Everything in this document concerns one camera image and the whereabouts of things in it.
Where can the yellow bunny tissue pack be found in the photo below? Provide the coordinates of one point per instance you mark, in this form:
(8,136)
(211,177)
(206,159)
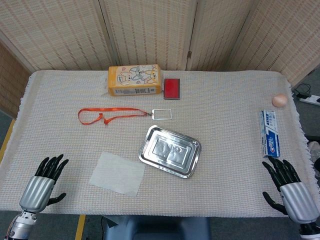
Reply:
(135,80)

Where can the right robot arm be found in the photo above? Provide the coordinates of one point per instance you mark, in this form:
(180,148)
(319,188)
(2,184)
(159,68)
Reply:
(310,231)

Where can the brown woven screen panel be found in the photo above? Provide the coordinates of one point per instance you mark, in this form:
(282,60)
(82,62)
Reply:
(11,82)

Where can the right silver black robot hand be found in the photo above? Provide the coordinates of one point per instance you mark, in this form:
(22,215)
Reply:
(297,202)

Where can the white woven tablecloth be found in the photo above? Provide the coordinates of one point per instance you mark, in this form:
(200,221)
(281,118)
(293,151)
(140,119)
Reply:
(225,155)

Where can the black bulky object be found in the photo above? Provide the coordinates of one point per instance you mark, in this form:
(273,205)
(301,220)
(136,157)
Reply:
(313,138)

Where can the white shoe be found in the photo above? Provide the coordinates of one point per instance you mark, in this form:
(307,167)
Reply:
(314,151)

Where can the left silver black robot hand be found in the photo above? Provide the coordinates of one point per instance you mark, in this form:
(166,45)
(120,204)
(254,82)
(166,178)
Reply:
(37,192)

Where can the brass screen hinge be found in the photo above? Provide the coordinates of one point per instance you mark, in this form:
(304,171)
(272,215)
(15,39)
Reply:
(189,54)

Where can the clear badge holder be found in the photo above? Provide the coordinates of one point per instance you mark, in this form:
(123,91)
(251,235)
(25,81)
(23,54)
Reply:
(162,114)

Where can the silver metal tray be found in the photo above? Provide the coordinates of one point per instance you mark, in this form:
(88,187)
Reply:
(170,151)

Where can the beige woven folding screen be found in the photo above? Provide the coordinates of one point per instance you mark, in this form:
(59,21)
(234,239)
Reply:
(150,30)

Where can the blue white toothpaste box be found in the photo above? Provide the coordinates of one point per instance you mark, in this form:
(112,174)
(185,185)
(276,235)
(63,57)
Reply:
(270,137)

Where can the red ink pad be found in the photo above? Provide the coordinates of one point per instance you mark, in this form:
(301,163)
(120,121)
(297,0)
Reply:
(172,88)

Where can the white power strip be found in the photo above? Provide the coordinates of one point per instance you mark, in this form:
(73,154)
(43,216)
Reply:
(311,100)

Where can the yellow marking tape strip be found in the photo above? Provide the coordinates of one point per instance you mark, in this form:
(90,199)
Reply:
(80,227)
(7,140)

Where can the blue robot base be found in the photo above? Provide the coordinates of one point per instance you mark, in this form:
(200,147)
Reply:
(160,228)

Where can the beige egg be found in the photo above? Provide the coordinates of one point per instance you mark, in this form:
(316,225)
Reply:
(279,100)

